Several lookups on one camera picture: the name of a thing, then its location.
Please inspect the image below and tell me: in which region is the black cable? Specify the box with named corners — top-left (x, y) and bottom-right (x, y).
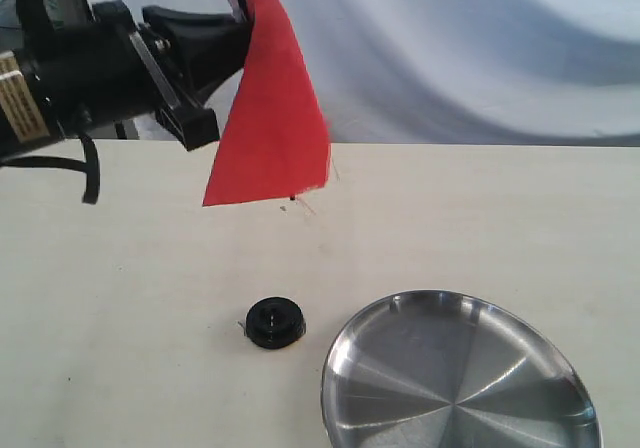
top-left (0, 135), bottom-right (102, 205)

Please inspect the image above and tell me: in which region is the round steel plate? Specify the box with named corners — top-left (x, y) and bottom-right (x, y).
top-left (321, 290), bottom-right (603, 447)

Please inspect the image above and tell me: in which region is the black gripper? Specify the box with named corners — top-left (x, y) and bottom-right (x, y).
top-left (29, 0), bottom-right (250, 151)

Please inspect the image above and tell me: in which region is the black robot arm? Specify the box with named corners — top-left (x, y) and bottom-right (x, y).
top-left (1, 0), bottom-right (252, 165)

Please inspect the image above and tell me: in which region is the small black round cap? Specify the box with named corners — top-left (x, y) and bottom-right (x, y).
top-left (244, 297), bottom-right (306, 350)

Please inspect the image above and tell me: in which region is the white fabric backdrop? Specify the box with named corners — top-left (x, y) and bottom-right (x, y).
top-left (119, 0), bottom-right (640, 145)

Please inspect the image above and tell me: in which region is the red flag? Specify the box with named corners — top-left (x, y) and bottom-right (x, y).
top-left (203, 0), bottom-right (331, 206)

